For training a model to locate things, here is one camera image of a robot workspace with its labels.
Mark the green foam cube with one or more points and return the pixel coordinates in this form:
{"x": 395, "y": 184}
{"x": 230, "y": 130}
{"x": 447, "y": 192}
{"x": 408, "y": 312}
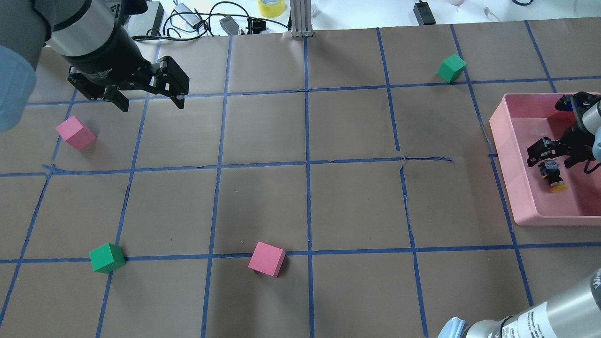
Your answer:
{"x": 451, "y": 68}
{"x": 106, "y": 258}

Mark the pink foam cube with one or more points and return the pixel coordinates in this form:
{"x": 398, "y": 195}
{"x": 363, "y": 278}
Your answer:
{"x": 76, "y": 133}
{"x": 267, "y": 259}

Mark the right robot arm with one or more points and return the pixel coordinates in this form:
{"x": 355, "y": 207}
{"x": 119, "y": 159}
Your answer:
{"x": 572, "y": 313}

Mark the yellow tape roll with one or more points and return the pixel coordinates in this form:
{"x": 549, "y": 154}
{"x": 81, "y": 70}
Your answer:
{"x": 271, "y": 8}

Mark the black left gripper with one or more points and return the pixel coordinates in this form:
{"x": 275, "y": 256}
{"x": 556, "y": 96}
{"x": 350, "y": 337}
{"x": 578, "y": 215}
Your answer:
{"x": 104, "y": 57}

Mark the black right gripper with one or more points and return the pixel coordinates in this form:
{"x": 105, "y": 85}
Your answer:
{"x": 574, "y": 138}

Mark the black power adapter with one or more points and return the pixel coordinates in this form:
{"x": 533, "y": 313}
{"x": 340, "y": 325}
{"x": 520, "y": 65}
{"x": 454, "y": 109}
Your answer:
{"x": 423, "y": 13}

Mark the yellow push button switch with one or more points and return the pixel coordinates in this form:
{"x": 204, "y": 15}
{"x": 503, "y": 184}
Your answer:
{"x": 550, "y": 172}

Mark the pink plastic bin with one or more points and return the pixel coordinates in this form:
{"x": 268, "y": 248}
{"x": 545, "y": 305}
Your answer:
{"x": 519, "y": 121}

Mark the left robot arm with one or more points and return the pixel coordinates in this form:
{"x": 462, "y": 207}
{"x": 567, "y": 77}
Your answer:
{"x": 104, "y": 103}

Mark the aluminium profile post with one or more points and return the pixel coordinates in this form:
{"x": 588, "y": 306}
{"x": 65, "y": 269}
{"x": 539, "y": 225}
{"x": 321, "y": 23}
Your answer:
{"x": 301, "y": 19}

